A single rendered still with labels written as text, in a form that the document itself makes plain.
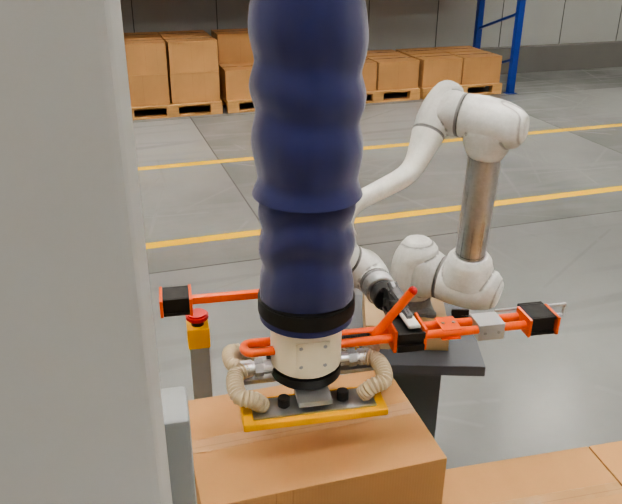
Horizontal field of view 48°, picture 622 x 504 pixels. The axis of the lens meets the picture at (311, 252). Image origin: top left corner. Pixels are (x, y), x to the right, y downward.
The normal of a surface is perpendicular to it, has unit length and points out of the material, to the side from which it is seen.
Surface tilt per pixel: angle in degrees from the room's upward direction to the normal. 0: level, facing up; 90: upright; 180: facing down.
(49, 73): 90
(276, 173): 100
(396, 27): 90
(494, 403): 0
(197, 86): 90
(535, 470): 0
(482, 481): 0
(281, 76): 78
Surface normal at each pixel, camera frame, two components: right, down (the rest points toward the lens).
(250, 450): 0.00, -0.90
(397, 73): 0.33, 0.41
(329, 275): 0.61, 0.06
